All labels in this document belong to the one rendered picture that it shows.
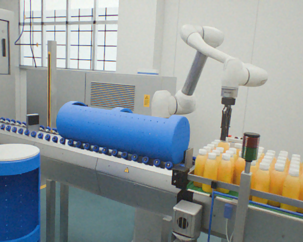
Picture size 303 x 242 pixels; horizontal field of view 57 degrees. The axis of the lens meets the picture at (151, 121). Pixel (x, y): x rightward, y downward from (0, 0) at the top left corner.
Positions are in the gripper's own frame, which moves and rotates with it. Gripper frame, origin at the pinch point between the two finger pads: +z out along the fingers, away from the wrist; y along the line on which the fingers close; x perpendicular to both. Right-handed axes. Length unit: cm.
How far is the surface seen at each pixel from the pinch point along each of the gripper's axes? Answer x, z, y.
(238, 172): 11.6, 16.7, 10.5
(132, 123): -50, -1, 18
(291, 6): 5, -129, -269
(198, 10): -119, -127, -260
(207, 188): 0.2, 24.1, 24.7
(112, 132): -62, 6, 20
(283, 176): 32.9, 11.3, 19.7
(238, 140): 4.5, 6.3, -18.0
